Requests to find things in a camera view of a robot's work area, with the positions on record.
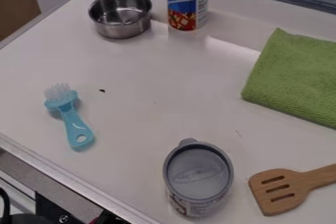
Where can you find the grey can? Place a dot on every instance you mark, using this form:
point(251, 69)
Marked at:
point(197, 177)

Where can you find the blue and white can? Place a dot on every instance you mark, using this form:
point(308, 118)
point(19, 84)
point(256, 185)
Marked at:
point(187, 2)

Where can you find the silver pot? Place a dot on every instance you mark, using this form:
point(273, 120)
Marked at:
point(120, 15)

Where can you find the blue brush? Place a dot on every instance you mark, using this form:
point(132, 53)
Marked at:
point(72, 120)

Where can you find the green cloth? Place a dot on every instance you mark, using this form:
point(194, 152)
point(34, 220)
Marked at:
point(295, 77)

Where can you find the wooden spatula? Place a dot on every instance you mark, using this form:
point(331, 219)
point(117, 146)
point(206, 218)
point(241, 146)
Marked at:
point(284, 187)

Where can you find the cardboard box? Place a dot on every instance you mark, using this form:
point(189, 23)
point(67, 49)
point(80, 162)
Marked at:
point(15, 2)

